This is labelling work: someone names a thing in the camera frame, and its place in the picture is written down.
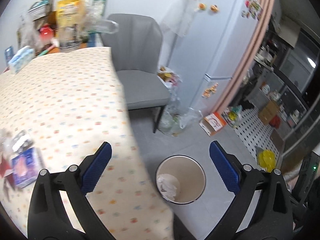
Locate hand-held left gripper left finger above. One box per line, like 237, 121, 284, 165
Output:
27, 142, 116, 240

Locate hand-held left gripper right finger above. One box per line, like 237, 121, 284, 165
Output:
209, 141, 293, 240

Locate beige round waste bin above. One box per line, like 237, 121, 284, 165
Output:
155, 155, 207, 204

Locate blue snack packet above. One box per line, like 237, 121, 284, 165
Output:
11, 147, 43, 188

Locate clear plastic wrapper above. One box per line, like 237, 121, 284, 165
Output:
0, 127, 35, 155

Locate red wrapper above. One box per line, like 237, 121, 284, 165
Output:
0, 155, 16, 186

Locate yellow plastic bag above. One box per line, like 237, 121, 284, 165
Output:
255, 147, 277, 173

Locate orange and white cardboard box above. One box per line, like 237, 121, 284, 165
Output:
199, 112, 227, 137

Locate flat brown cardboard sheet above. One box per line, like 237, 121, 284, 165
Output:
270, 130, 285, 153

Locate colourful bag with yellow face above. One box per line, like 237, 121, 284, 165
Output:
222, 105, 244, 129

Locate crumpled white tissue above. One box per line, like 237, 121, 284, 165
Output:
157, 174, 181, 197

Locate red bag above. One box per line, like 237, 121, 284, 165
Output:
269, 115, 283, 130

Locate black cloth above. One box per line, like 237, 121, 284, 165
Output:
240, 99, 254, 110

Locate clear plastic bag of bottles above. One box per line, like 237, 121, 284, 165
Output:
157, 105, 203, 137

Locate brown cardboard box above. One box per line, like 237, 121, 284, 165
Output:
258, 101, 280, 126

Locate table with dotted tablecloth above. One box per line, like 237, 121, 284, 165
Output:
0, 46, 175, 240

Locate cluster of orange fridge magnets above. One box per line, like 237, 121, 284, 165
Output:
203, 83, 219, 98

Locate pack of water bottles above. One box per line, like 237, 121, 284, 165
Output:
170, 85, 183, 111

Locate white bag of snacks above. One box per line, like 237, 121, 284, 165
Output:
157, 66, 184, 88

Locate grey upholstered chair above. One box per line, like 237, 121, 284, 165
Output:
100, 14, 172, 133

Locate white refrigerator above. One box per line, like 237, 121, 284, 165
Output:
165, 0, 263, 128

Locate blue tissue pack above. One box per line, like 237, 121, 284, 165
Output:
7, 46, 36, 74

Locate large clear plastic bag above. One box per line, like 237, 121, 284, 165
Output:
82, 0, 119, 38

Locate red box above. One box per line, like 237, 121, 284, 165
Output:
39, 24, 54, 42

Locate crinkled clear plastic bag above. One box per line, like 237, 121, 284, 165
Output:
17, 12, 43, 53

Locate yellow printed bag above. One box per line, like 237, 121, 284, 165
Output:
57, 0, 87, 30

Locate sheer white hanging bag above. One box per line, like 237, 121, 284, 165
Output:
160, 0, 201, 37

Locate colourful side fridge magnets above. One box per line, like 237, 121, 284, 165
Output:
241, 0, 263, 20

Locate pink door frame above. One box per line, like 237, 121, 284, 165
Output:
212, 0, 278, 115

